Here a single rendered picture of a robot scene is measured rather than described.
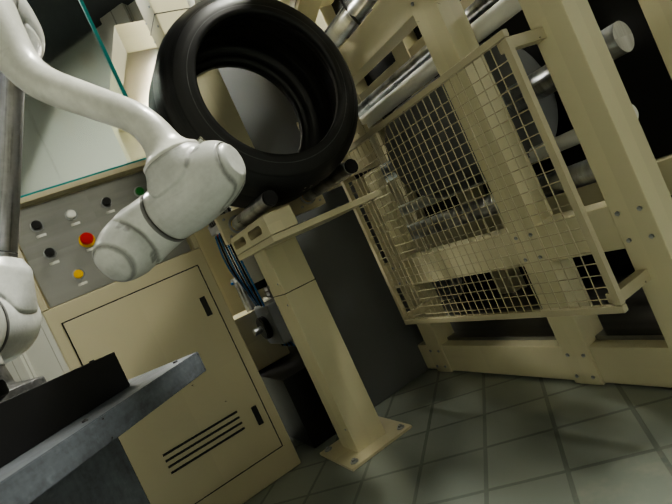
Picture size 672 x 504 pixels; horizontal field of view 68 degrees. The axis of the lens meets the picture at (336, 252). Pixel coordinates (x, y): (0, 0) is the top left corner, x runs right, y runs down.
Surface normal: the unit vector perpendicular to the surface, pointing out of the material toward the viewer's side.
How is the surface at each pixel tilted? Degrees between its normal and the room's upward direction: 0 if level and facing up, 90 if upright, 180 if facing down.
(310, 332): 90
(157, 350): 90
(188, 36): 83
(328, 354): 90
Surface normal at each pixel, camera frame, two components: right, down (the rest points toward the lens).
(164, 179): -0.37, 0.11
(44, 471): 0.87, -0.38
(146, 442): 0.43, -0.16
